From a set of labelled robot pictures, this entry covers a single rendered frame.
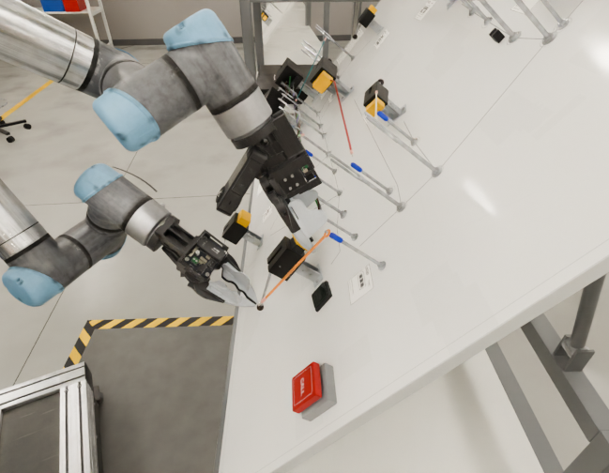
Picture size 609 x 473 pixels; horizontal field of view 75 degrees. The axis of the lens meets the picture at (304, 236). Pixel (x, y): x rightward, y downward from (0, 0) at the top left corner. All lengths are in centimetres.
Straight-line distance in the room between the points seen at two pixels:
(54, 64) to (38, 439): 139
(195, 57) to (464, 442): 82
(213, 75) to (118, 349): 178
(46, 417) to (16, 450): 12
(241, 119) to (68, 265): 39
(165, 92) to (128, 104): 5
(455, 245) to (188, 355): 168
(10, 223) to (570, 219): 73
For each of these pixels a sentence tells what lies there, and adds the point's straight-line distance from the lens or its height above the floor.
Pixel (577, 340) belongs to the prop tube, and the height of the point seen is 107.
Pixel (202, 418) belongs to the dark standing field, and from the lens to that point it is 185.
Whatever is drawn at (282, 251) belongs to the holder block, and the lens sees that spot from 66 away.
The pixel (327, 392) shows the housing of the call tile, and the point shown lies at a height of 112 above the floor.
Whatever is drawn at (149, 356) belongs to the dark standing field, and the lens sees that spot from 209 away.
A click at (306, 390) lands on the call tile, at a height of 112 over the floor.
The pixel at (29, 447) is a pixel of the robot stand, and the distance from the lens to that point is 178.
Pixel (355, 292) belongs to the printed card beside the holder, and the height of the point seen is 117.
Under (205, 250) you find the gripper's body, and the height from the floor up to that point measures 117.
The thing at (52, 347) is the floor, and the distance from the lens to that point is 233.
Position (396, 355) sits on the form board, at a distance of 50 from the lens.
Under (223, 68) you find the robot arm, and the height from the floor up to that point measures 146.
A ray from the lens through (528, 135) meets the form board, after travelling 54.
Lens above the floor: 159
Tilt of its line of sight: 38 degrees down
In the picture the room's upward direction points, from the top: straight up
